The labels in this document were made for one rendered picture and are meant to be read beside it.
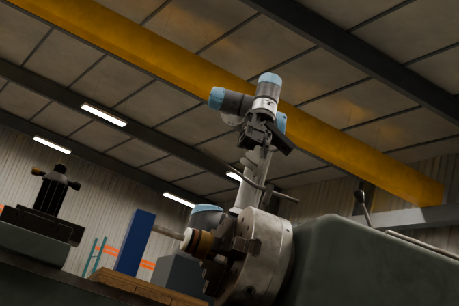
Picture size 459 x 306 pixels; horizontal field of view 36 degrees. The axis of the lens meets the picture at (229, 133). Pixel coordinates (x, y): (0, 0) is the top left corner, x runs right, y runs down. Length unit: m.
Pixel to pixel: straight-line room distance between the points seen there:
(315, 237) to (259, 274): 0.19
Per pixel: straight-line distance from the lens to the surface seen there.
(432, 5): 12.39
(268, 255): 2.01
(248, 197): 2.61
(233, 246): 2.00
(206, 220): 2.61
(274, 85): 2.16
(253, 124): 2.05
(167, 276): 2.51
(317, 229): 2.01
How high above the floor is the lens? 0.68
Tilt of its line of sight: 20 degrees up
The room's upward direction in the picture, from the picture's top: 17 degrees clockwise
